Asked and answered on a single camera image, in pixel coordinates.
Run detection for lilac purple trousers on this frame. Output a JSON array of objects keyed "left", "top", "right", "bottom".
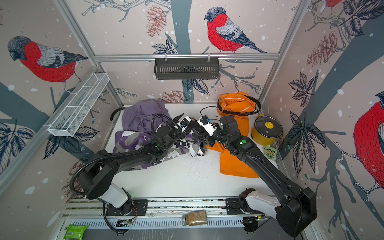
[{"left": 122, "top": 100, "right": 170, "bottom": 134}]

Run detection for purple camouflage trousers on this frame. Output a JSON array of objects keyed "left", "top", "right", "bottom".
[{"left": 113, "top": 121, "right": 206, "bottom": 173}]

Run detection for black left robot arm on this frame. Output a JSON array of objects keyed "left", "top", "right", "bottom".
[{"left": 70, "top": 116, "right": 186, "bottom": 235}]

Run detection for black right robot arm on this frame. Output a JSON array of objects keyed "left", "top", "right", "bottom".
[{"left": 188, "top": 116, "right": 317, "bottom": 238}]

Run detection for orange trousers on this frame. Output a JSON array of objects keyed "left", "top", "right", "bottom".
[{"left": 207, "top": 92, "right": 259, "bottom": 179}]

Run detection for yellow cooking pot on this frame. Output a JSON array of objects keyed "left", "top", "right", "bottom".
[{"left": 251, "top": 115, "right": 283, "bottom": 146}]

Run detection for glass lid with yellow knob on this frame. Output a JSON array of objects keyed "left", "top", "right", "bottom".
[{"left": 254, "top": 116, "right": 283, "bottom": 139}]

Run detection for green snack packet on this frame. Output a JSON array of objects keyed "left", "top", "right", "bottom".
[{"left": 263, "top": 146, "right": 278, "bottom": 162}]

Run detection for jar of brown grains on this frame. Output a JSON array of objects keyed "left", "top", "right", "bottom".
[{"left": 182, "top": 210, "right": 208, "bottom": 226}]

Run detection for green wipes packet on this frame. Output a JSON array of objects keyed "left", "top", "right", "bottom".
[{"left": 63, "top": 225, "right": 88, "bottom": 240}]

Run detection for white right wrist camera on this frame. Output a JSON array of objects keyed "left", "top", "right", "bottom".
[{"left": 198, "top": 116, "right": 217, "bottom": 136}]

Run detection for black hanging wire basket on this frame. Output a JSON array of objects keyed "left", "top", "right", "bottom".
[{"left": 154, "top": 58, "right": 220, "bottom": 80}]

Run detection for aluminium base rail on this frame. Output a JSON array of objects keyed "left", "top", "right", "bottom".
[{"left": 61, "top": 197, "right": 270, "bottom": 230}]

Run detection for white wire mesh shelf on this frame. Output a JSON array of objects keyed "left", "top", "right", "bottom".
[{"left": 48, "top": 73, "right": 110, "bottom": 137}]

